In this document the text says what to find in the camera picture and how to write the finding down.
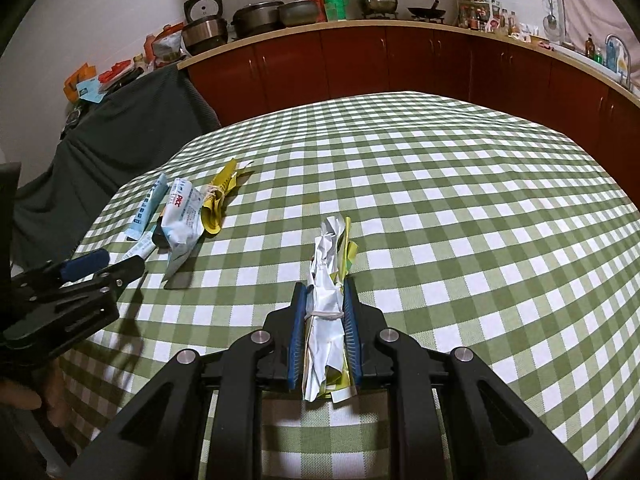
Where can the spice rack with bottles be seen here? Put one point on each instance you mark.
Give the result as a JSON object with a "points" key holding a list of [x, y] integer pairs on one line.
{"points": [[474, 10]]}

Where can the yellow wrapper bundle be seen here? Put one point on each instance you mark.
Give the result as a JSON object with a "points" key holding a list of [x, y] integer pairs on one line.
{"points": [[217, 200]]}

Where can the red packet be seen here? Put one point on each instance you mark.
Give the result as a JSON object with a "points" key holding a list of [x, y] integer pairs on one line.
{"points": [[115, 71]]}

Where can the white paper bundle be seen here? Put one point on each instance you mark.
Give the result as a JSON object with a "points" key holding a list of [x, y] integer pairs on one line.
{"points": [[325, 280]]}

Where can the orange paper bag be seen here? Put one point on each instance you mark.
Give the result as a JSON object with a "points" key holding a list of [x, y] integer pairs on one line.
{"points": [[75, 82]]}

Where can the light blue tube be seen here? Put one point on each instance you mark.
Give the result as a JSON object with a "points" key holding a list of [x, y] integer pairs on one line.
{"points": [[145, 207]]}

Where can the person's left hand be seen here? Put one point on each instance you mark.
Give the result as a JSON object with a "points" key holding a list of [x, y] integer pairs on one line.
{"points": [[20, 394]]}

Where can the brown glass bottle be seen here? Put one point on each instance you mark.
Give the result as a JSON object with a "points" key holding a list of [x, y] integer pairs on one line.
{"points": [[590, 47]]}

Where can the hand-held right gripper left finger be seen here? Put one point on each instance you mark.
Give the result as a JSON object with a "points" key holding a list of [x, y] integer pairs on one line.
{"points": [[296, 340]]}

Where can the black wok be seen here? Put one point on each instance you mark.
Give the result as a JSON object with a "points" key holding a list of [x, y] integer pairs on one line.
{"points": [[426, 11]]}

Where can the beige countertop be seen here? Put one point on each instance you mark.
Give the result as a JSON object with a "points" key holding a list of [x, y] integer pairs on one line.
{"points": [[280, 35]]}

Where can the white blue snack packet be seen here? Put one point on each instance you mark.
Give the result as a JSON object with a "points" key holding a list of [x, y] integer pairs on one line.
{"points": [[182, 220]]}

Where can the black lidded pot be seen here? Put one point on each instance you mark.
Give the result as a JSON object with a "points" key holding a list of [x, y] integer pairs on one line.
{"points": [[255, 19]]}

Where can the red lower cabinets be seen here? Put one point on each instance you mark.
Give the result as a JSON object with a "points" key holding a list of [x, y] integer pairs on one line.
{"points": [[350, 65]]}

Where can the light blue card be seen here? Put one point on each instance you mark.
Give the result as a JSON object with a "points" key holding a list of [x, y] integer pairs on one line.
{"points": [[90, 91]]}

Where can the grey bowl pot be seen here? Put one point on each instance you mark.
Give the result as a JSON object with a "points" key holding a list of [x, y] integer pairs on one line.
{"points": [[300, 14]]}

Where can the steel faucet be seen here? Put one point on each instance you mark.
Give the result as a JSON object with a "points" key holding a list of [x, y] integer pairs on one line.
{"points": [[622, 60]]}

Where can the pink window curtain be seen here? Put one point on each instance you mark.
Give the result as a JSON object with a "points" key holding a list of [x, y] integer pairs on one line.
{"points": [[595, 5]]}

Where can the dark green small bottle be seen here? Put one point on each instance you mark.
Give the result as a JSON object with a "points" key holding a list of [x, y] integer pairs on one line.
{"points": [[161, 235]]}

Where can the row of sauce bottles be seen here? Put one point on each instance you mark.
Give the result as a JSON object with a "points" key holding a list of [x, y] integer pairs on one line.
{"points": [[506, 20]]}

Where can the silver black rice cooker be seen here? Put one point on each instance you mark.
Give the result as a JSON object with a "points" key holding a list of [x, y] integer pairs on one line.
{"points": [[205, 30]]}

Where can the orange bottle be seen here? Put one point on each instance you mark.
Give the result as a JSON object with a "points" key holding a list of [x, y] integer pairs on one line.
{"points": [[149, 47]]}

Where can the printed snack bag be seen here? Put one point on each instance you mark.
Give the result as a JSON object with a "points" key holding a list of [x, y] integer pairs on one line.
{"points": [[167, 46]]}

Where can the green thermos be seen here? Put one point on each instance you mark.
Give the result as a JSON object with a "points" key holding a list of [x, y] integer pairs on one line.
{"points": [[334, 0]]}

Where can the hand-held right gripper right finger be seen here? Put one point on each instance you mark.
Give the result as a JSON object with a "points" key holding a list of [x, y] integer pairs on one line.
{"points": [[351, 335]]}

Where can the dark green blanket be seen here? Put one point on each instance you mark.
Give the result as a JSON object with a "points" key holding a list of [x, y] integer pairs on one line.
{"points": [[125, 125]]}

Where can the green checked tablecloth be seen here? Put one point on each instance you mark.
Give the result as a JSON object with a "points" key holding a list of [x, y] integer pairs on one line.
{"points": [[450, 185]]}

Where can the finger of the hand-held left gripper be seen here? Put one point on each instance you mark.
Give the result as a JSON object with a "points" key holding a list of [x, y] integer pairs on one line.
{"points": [[82, 265], [125, 270]]}

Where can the teal white toothpaste tube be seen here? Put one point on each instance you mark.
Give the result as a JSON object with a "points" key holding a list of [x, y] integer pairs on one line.
{"points": [[140, 247]]}

